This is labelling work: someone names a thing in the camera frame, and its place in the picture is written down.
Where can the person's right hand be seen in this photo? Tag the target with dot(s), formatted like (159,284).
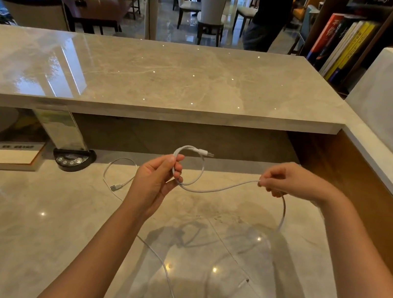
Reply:
(299,182)

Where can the person's left hand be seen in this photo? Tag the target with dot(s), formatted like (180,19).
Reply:
(149,188)

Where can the person's left forearm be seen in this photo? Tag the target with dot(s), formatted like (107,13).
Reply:
(88,267)

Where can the black round button base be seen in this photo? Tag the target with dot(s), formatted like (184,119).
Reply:
(72,160)

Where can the clear acrylic sign holder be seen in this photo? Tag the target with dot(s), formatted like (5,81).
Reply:
(60,127)

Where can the dark yellow printed packet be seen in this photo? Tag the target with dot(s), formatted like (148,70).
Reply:
(29,126)

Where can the row of upright books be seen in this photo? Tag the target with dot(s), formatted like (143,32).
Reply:
(342,47)

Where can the white flat box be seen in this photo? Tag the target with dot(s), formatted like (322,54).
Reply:
(9,158)

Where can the teal chair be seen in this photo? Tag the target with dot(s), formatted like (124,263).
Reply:
(307,23)

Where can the dark wooden bookshelf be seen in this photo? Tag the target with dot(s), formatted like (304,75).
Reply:
(326,11)

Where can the dark wooden table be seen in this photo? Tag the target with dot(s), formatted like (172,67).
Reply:
(96,4)

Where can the tall white high-back chair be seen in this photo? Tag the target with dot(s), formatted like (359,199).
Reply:
(213,1)

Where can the curved beige armchair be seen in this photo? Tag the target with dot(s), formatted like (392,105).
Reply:
(36,12)

